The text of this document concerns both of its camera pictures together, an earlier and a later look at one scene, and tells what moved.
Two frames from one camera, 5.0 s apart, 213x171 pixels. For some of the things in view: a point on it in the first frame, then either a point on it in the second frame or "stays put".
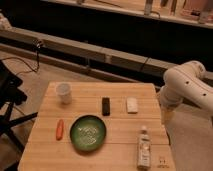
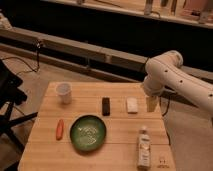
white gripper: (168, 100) to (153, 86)
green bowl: (88, 133) stays put
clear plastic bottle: (143, 156) stays put
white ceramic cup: (63, 90) stays put
